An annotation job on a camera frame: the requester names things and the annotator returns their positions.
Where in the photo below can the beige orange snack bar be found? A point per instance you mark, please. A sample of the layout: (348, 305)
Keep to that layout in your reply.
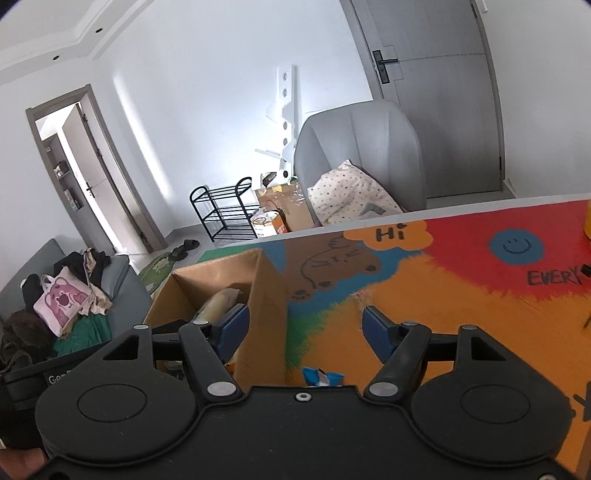
(218, 305)

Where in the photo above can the grey armchair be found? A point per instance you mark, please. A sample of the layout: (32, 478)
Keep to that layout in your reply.
(375, 136)

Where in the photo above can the black slippers pair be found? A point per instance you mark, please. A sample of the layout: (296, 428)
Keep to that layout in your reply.
(181, 252)

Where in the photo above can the brown cardboard box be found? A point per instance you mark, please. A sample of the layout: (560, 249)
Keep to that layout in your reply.
(261, 358)

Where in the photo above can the white dotted pillow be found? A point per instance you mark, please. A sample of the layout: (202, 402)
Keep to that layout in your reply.
(346, 194)

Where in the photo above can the white perforated board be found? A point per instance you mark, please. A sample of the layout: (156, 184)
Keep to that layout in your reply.
(282, 114)

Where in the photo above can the brown carton on floor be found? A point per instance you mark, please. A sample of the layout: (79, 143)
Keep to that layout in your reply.
(290, 201)

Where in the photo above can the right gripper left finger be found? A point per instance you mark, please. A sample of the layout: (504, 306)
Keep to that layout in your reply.
(141, 392)

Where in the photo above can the grey green sofa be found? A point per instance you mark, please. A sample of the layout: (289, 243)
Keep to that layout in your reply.
(118, 301)

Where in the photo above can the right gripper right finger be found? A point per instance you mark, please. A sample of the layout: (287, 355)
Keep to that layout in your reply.
(466, 393)

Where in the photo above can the pink bear tote bag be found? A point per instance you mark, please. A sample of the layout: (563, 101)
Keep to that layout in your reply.
(61, 301)

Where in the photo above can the grey door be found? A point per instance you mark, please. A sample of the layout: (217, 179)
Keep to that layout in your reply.
(444, 83)

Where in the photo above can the black door handle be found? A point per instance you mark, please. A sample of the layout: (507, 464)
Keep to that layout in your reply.
(382, 64)

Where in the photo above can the green floor mat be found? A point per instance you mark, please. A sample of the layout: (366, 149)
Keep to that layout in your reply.
(152, 275)

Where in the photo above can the blue white snack packet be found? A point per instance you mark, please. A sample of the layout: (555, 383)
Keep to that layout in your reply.
(320, 378)

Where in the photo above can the black shoe rack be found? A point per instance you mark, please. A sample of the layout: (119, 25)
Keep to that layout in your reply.
(226, 212)

